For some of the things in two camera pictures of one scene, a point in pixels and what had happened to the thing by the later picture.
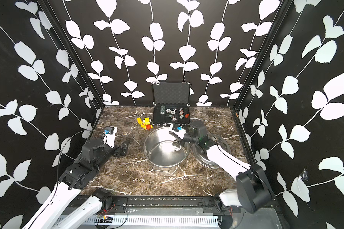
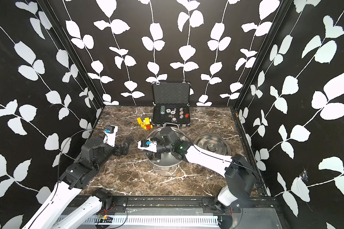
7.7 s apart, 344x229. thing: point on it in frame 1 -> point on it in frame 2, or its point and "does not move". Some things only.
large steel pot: (162, 151) does not move
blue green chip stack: (162, 109) does not move
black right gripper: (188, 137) -> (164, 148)
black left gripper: (118, 152) does not move
